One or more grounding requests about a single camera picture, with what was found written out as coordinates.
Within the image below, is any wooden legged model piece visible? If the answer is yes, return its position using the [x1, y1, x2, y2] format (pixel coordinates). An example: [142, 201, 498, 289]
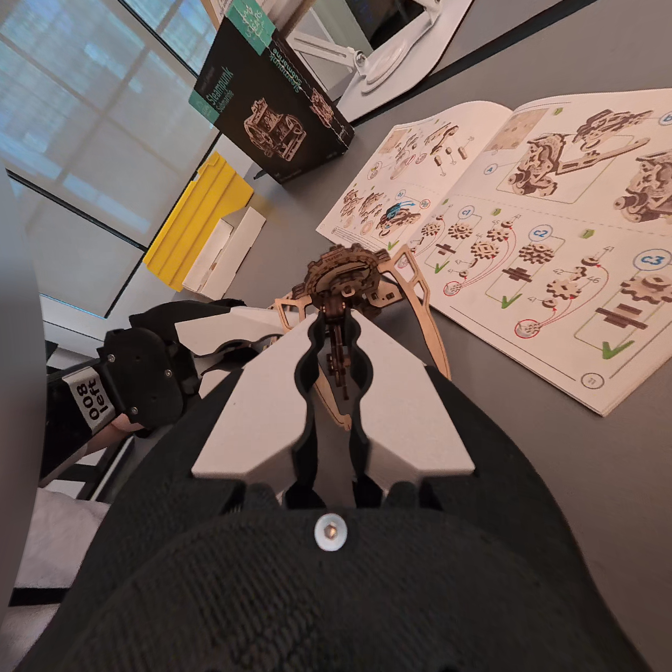
[273, 243, 453, 432]

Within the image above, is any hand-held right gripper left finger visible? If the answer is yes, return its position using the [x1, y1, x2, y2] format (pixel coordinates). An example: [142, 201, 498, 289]
[190, 312, 322, 481]

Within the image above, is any white cardboard tray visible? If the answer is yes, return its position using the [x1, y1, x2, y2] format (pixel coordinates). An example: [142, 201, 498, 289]
[181, 206, 267, 300]

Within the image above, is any large window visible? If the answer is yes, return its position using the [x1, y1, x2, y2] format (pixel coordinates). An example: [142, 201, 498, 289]
[0, 0, 228, 317]

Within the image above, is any model instruction booklet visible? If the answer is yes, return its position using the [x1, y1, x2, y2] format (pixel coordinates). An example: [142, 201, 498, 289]
[316, 94, 672, 418]

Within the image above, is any yellow plastic bin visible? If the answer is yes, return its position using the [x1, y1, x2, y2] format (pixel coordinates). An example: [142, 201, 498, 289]
[143, 151, 255, 292]

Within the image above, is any wooden gear mechanism model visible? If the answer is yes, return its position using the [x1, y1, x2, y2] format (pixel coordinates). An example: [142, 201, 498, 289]
[290, 243, 393, 402]

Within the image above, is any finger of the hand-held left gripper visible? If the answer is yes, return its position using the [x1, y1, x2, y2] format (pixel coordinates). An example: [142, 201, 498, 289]
[175, 306, 285, 359]
[197, 336, 281, 401]

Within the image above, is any person's left hand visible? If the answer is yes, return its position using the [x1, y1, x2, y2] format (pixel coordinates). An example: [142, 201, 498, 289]
[79, 414, 154, 453]

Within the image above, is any black model kit box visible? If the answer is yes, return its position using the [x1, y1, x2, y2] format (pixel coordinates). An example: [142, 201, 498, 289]
[188, 0, 355, 186]

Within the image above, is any black strap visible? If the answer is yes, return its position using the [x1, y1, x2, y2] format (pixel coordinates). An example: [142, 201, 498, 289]
[9, 588, 75, 608]

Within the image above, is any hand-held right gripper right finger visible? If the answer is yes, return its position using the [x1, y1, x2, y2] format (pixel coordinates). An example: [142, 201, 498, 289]
[349, 309, 477, 482]

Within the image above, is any white tablet stand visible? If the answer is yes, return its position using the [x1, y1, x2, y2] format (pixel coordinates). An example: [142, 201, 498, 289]
[286, 0, 476, 124]

